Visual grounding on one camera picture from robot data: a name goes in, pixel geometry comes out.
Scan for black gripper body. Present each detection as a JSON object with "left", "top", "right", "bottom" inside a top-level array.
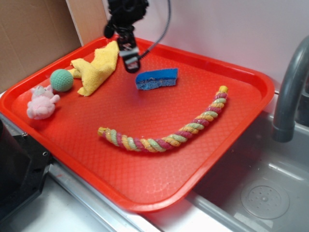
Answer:
[{"left": 104, "top": 0, "right": 149, "bottom": 38}]

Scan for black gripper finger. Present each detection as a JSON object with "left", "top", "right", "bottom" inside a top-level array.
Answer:
[{"left": 117, "top": 30, "right": 140, "bottom": 73}]

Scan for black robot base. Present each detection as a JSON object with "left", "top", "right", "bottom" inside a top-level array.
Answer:
[{"left": 0, "top": 122, "right": 51, "bottom": 223}]

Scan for blue sponge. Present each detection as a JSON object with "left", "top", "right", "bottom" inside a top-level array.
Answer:
[{"left": 135, "top": 68, "right": 178, "bottom": 90}]

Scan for yellow cloth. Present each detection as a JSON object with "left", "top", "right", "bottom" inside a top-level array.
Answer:
[{"left": 69, "top": 41, "right": 119, "bottom": 97}]

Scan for green textured ball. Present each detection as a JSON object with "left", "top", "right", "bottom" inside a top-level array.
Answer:
[{"left": 50, "top": 69, "right": 74, "bottom": 92}]

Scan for red plastic tray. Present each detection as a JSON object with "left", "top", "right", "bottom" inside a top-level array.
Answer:
[{"left": 0, "top": 37, "right": 275, "bottom": 213}]

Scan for brown cardboard panel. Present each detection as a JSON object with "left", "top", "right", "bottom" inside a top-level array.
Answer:
[{"left": 0, "top": 0, "right": 107, "bottom": 92}]

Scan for pink plush toy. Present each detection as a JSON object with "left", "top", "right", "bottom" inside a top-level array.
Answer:
[{"left": 27, "top": 85, "right": 60, "bottom": 120}]

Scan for grey faucet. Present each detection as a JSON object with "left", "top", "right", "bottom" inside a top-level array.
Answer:
[{"left": 272, "top": 37, "right": 309, "bottom": 143}]

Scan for grey plastic sink basin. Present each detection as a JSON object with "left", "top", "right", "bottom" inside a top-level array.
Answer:
[{"left": 147, "top": 113, "right": 309, "bottom": 232}]

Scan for black striped cable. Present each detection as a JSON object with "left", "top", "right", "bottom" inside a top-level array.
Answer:
[{"left": 139, "top": 0, "right": 172, "bottom": 61}]

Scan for multicolour twisted rope toy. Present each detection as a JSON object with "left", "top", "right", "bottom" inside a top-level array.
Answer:
[{"left": 98, "top": 86, "right": 228, "bottom": 153}]

